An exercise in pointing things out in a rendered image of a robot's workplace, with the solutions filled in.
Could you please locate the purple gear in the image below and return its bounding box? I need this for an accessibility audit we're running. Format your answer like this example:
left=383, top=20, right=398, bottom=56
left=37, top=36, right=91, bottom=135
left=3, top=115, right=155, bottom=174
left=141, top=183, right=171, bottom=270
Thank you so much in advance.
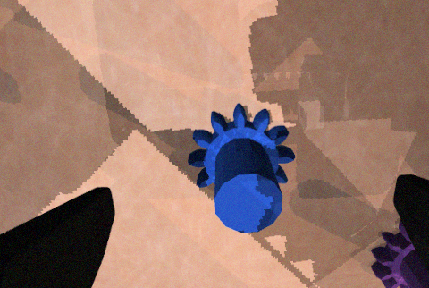
left=371, top=220, right=429, bottom=288

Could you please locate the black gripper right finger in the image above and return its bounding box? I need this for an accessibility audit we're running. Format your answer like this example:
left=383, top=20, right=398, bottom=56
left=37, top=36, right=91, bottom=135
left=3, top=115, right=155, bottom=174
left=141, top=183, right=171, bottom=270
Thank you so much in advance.
left=393, top=174, right=429, bottom=270

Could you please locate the blue gear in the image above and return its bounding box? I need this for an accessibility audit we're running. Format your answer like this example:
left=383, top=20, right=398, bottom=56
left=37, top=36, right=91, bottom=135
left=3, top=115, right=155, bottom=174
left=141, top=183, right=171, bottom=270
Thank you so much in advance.
left=187, top=103, right=294, bottom=232

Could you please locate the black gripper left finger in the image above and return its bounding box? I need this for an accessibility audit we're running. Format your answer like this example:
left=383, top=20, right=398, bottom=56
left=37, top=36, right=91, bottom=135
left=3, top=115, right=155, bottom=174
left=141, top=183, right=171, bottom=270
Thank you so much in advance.
left=0, top=187, right=115, bottom=288

